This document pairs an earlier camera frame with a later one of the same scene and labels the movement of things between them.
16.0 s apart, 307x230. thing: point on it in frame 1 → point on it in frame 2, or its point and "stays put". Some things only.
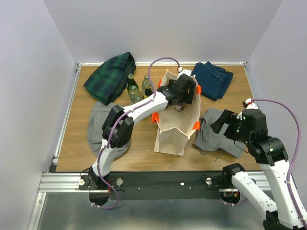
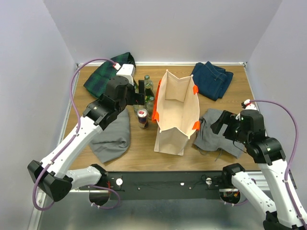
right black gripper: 230,117 stays put
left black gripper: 187,97 → 137,98
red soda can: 179,106 → 142,114
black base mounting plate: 160,185 stays put
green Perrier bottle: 148,91 stays put
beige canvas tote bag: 174,128 stays put
